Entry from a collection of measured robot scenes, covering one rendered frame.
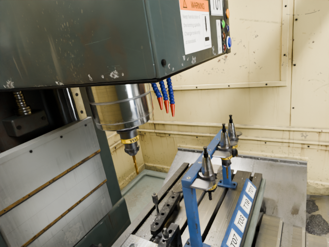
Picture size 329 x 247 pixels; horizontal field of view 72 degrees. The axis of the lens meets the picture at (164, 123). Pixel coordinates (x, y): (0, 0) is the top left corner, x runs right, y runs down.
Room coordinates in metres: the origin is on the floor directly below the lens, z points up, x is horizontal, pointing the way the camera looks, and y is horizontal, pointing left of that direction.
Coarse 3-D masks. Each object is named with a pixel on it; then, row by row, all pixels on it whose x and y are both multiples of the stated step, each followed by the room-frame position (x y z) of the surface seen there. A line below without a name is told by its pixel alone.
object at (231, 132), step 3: (228, 123) 0.98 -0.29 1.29; (231, 123) 0.97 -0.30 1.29; (228, 126) 0.98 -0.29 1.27; (231, 126) 0.97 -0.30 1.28; (234, 126) 0.97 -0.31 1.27; (228, 129) 0.97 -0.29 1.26; (231, 129) 0.96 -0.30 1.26; (234, 129) 0.96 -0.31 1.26; (228, 132) 0.97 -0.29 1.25; (231, 132) 0.96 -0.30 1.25; (234, 132) 0.96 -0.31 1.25; (228, 135) 0.97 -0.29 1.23; (231, 135) 0.96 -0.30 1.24; (234, 135) 0.96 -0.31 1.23
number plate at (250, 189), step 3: (249, 183) 0.97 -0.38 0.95; (249, 186) 0.95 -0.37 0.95; (252, 186) 0.96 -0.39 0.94; (246, 189) 0.92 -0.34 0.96; (249, 189) 0.93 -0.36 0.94; (252, 189) 0.94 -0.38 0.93; (255, 189) 0.96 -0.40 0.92; (249, 192) 0.92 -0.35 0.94; (252, 192) 0.93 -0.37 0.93; (249, 195) 0.90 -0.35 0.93; (252, 195) 0.91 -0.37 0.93
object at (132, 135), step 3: (135, 132) 0.58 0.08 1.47; (120, 135) 0.58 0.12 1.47; (123, 135) 0.57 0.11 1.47; (126, 135) 0.57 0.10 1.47; (129, 135) 0.57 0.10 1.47; (132, 135) 0.57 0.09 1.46; (135, 135) 0.58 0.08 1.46; (120, 138) 0.58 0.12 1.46; (123, 138) 0.57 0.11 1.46; (126, 138) 0.57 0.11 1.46; (129, 138) 0.57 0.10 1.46; (126, 144) 0.57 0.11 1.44
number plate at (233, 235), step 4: (232, 228) 0.70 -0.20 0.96; (232, 232) 0.69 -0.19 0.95; (232, 236) 0.67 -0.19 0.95; (236, 236) 0.68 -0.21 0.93; (228, 240) 0.65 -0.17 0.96; (232, 240) 0.66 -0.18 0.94; (236, 240) 0.67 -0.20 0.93; (240, 240) 0.68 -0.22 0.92; (228, 244) 0.64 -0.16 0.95; (232, 244) 0.64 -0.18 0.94; (236, 244) 0.65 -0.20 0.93
